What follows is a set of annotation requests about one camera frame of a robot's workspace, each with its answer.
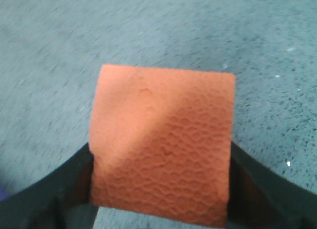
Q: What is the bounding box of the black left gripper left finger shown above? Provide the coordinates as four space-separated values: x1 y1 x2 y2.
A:
0 143 98 229

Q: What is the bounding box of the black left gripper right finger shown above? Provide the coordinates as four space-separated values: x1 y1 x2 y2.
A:
227 142 317 229

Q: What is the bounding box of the orange foam cube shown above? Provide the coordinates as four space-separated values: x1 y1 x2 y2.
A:
89 64 235 228

